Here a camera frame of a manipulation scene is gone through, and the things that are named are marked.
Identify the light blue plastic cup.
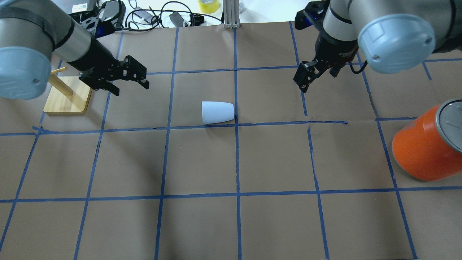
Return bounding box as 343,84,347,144
201,101,235,125

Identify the yellow tape roll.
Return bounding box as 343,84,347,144
198,0,220,14

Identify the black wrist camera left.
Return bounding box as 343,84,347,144
70,13,116,38

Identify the orange can with silver lid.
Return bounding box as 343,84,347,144
392,99,462,181

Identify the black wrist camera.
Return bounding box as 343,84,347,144
70,13,116,38
294,0,330,31

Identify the aluminium frame post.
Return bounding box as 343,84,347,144
223,0,241,29

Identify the wooden cup rack stand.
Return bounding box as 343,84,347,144
43,66,92,114

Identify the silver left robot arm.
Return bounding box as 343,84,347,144
0,0,149,99

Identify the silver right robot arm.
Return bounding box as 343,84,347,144
293,0,462,93

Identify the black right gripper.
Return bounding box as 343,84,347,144
293,33,358,93

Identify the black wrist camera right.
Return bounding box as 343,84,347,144
294,0,330,31

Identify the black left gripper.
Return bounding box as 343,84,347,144
68,39,149,96

